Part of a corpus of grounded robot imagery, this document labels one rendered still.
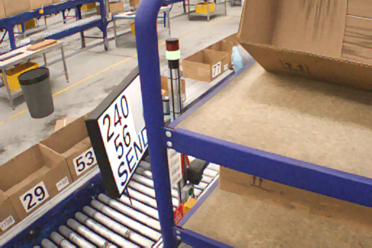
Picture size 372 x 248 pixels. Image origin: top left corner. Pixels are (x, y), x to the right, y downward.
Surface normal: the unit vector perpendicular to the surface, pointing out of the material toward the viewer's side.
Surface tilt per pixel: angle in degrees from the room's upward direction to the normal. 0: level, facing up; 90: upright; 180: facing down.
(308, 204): 92
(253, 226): 0
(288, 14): 57
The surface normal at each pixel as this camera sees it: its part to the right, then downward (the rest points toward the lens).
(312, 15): -0.49, -0.15
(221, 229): -0.05, -0.89
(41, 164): 0.84, 0.20
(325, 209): -0.53, 0.43
